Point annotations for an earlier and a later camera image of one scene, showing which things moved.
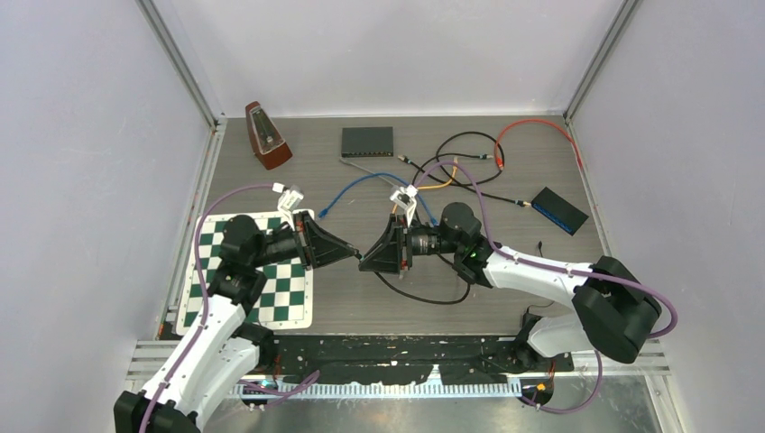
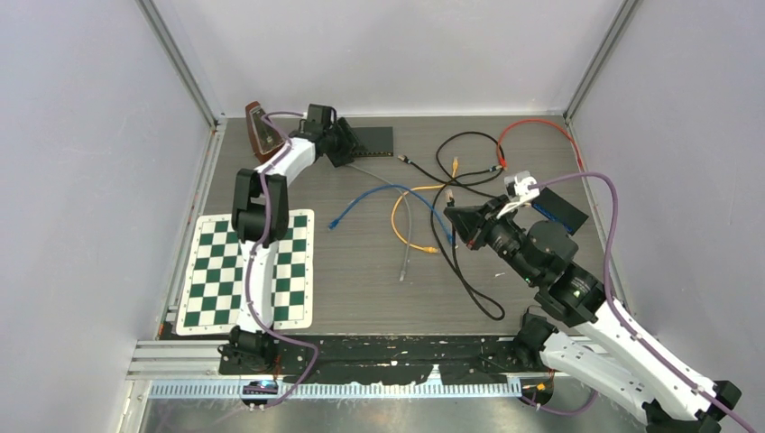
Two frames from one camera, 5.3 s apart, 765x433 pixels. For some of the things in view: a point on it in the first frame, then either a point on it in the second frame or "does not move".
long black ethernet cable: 443,180 -> 450,196
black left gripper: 316,246 -> 350,143
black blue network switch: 558,210 does not move
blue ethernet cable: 322,213 -> 335,222
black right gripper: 393,252 -> 474,222
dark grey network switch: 367,142 does not move
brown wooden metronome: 267,143 does not move
